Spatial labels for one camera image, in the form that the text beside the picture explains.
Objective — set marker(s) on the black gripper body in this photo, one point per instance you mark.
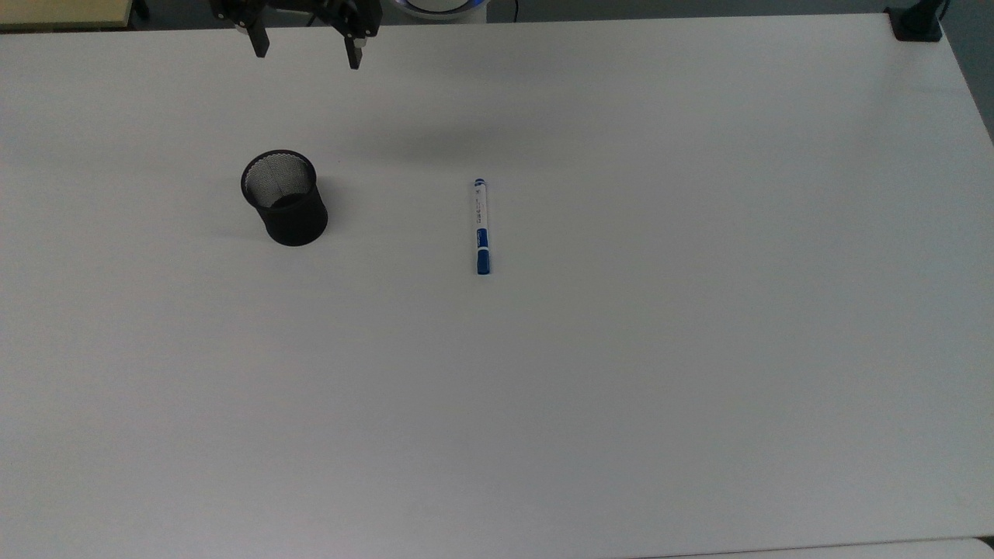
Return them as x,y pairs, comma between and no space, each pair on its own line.
299,6

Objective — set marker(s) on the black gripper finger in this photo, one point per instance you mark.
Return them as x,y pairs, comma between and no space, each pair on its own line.
356,50
259,39

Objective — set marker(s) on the blue and white marker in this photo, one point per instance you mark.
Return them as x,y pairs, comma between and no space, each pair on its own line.
481,225

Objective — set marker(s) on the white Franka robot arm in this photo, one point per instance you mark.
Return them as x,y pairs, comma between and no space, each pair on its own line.
439,6

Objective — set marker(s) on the black mesh pen holder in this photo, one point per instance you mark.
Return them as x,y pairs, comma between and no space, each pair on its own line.
293,221

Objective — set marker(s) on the yellowish wooden table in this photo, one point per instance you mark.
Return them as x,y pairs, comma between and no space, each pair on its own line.
62,12

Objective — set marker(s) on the black table clamp mount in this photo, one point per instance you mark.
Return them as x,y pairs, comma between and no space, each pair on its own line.
915,27

